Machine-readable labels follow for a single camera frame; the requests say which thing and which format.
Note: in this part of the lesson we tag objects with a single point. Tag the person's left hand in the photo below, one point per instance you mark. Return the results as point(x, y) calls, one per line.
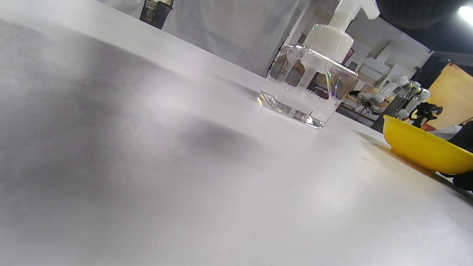
point(414, 13)

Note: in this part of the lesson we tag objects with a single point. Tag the person's right hand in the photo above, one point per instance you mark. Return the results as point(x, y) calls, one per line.
point(463, 181)

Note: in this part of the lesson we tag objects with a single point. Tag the yellow bowl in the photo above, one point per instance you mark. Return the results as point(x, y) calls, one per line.
point(425, 147)

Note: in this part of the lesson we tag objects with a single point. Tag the clear foam soap pump bottle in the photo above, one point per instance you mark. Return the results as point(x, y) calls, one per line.
point(325, 40)

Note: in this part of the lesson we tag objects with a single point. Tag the white robot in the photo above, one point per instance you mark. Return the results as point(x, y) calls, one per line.
point(401, 79)

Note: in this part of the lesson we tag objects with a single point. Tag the black mechanical gripper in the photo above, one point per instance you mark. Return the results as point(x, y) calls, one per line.
point(425, 111)

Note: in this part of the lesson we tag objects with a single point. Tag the orange board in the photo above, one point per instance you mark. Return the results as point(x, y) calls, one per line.
point(454, 96)

